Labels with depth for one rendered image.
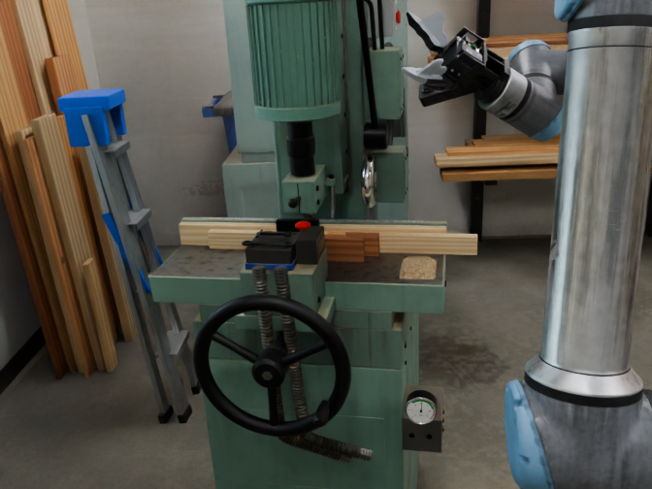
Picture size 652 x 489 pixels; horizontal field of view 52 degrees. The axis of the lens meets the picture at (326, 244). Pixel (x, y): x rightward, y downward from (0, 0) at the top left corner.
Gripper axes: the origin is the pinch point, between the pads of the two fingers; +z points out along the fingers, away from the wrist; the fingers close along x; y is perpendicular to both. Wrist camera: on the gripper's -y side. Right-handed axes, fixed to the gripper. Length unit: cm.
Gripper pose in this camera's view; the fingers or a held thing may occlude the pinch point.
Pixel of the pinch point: (401, 41)
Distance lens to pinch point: 126.6
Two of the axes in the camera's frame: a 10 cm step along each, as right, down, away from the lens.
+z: -8.5, -3.7, -3.8
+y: 5.2, -4.1, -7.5
